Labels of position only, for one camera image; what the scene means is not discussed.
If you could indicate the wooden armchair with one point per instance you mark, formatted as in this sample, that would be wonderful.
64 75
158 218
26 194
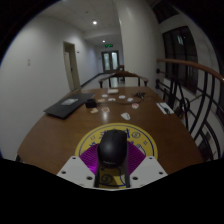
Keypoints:
123 74

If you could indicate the small white flat box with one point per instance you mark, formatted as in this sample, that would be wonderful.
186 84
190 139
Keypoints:
113 91

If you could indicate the small white card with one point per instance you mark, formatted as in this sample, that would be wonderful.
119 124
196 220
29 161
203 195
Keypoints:
111 99
122 97
104 95
125 116
130 99
135 106
105 109
94 110

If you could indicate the round ceiling light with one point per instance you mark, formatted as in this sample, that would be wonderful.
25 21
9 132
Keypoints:
94 22

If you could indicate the glass double door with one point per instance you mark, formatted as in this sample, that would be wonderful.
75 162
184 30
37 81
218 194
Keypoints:
110 61

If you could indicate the round yellow printed mouse pad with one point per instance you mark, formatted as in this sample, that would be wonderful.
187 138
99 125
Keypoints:
90 136

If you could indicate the small black box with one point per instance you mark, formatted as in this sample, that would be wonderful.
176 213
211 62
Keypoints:
90 103

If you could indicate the green exit sign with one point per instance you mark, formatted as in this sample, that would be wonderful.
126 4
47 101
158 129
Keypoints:
109 45

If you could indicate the black computer mouse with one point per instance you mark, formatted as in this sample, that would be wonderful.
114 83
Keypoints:
112 146

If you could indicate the side doorway with door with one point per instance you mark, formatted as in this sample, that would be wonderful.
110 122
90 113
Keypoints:
71 66

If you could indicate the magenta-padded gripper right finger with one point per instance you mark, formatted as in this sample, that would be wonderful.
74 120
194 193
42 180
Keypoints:
148 170

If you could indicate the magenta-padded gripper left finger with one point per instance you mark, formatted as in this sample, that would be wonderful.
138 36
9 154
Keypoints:
75 170

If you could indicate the black railing with wooden handrail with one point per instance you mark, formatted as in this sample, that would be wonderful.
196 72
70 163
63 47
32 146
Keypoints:
193 64

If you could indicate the white wall switch plate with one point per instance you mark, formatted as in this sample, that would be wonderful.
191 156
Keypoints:
29 62

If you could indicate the dark window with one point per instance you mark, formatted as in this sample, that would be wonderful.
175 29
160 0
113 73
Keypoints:
181 56

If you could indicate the black closed laptop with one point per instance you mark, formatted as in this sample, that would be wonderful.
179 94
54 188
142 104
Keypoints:
68 105

